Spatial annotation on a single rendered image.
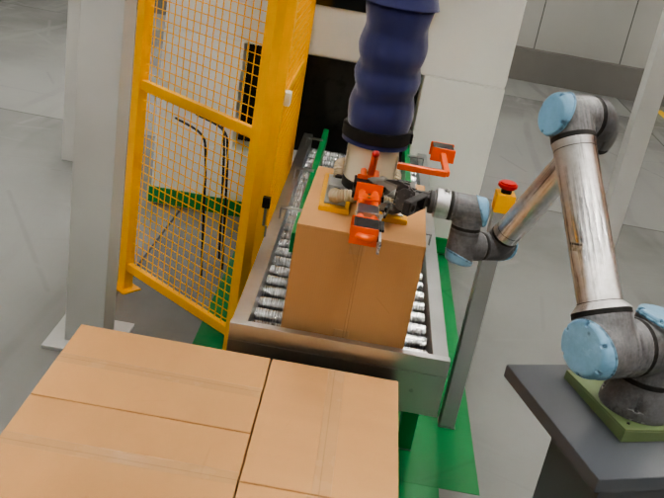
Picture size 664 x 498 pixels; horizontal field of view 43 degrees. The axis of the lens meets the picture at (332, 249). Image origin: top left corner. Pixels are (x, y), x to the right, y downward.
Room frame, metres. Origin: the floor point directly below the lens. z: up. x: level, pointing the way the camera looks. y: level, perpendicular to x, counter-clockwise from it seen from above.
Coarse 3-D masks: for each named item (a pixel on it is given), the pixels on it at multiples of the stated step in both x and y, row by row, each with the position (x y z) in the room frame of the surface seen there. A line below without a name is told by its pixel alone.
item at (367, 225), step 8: (352, 216) 2.16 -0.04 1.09; (360, 216) 2.16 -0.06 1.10; (352, 224) 2.16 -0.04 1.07; (360, 224) 2.10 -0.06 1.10; (368, 224) 2.11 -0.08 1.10; (376, 224) 2.12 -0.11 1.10; (352, 232) 2.08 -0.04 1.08; (368, 232) 2.08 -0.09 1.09; (376, 232) 2.08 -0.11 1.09; (352, 240) 2.08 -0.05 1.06; (376, 240) 2.09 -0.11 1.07
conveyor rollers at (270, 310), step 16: (304, 176) 4.09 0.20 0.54; (288, 224) 3.38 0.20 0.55; (288, 240) 3.21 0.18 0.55; (288, 256) 3.10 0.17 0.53; (272, 272) 2.92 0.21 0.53; (288, 272) 2.92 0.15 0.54; (272, 288) 2.75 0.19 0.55; (272, 304) 2.65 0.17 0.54; (416, 304) 2.83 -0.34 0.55; (256, 320) 2.49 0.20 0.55; (272, 320) 2.55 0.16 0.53; (416, 320) 2.74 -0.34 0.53; (416, 336) 2.58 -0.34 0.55
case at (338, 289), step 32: (320, 192) 2.73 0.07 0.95; (320, 224) 2.43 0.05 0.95; (384, 224) 2.53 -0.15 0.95; (416, 224) 2.58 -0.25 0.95; (320, 256) 2.41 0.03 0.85; (352, 256) 2.41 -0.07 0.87; (384, 256) 2.41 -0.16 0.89; (416, 256) 2.40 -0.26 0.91; (288, 288) 2.41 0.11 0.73; (320, 288) 2.41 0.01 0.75; (352, 288) 2.41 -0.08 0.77; (384, 288) 2.41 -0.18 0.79; (416, 288) 2.40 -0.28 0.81; (288, 320) 2.41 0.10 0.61; (320, 320) 2.41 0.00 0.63; (352, 320) 2.41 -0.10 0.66; (384, 320) 2.41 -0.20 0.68
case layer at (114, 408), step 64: (64, 384) 1.95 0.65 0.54; (128, 384) 2.00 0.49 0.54; (192, 384) 2.06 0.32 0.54; (256, 384) 2.12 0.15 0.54; (320, 384) 2.18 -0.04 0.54; (384, 384) 2.24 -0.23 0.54; (0, 448) 1.65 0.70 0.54; (64, 448) 1.69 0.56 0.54; (128, 448) 1.73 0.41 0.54; (192, 448) 1.78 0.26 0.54; (256, 448) 1.82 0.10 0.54; (320, 448) 1.87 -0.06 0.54; (384, 448) 1.92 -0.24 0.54
